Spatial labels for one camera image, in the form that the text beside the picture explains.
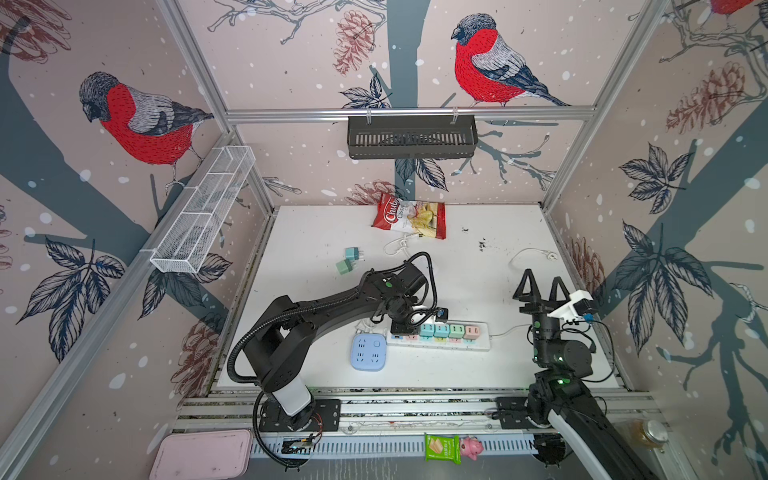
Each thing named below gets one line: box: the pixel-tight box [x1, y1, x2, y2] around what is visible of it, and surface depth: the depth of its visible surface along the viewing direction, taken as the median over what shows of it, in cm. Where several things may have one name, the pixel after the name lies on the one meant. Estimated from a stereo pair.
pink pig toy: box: [460, 437, 484, 461], surface depth 69 cm
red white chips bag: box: [371, 193, 447, 240], surface depth 116 cm
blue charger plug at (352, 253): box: [345, 247, 359, 260], surface depth 106 cm
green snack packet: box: [424, 432, 463, 465], surface depth 69 cm
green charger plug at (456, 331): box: [448, 324, 465, 341], surface depth 83 cm
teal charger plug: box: [433, 324, 450, 340], surface depth 83 cm
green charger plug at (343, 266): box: [336, 259, 353, 275], surface depth 103 cm
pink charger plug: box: [464, 326, 480, 340], surface depth 82 cm
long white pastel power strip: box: [386, 321, 491, 352], surface depth 85 cm
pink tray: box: [149, 429, 253, 480], surface depth 68 cm
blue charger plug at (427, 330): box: [420, 324, 435, 339], surface depth 83 cm
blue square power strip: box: [350, 333, 387, 372], surface depth 83 cm
